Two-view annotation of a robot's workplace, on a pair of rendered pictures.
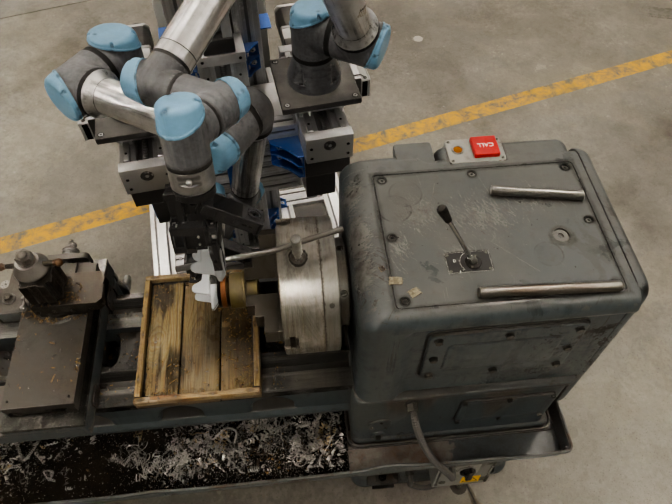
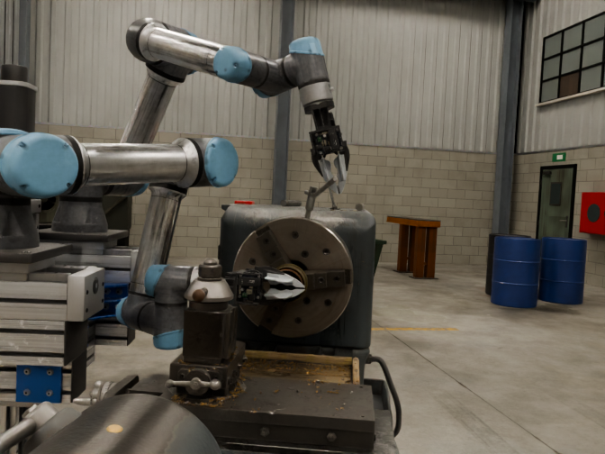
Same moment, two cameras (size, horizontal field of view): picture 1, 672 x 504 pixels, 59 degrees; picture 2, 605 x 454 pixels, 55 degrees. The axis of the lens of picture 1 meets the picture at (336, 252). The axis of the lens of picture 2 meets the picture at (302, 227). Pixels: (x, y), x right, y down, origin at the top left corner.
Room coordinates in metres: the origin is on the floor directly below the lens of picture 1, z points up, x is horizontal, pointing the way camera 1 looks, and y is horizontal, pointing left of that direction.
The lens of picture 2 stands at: (0.45, 1.59, 1.29)
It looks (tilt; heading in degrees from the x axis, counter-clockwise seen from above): 3 degrees down; 280
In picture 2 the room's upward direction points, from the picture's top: 3 degrees clockwise
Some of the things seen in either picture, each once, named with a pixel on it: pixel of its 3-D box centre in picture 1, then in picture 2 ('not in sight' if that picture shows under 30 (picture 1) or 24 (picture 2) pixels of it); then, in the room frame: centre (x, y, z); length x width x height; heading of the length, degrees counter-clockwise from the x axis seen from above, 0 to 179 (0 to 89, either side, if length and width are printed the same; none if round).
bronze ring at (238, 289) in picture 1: (239, 290); (287, 283); (0.73, 0.22, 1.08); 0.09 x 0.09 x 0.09; 6
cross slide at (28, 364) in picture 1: (55, 328); (241, 405); (0.70, 0.69, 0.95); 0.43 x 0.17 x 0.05; 6
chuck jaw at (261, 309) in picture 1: (271, 320); (326, 278); (0.65, 0.14, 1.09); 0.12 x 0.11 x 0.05; 6
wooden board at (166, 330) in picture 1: (200, 333); (277, 378); (0.72, 0.35, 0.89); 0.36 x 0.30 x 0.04; 6
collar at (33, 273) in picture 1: (29, 264); (209, 288); (0.76, 0.70, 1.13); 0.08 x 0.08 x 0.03
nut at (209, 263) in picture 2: (23, 256); (210, 268); (0.76, 0.70, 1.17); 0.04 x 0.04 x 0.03
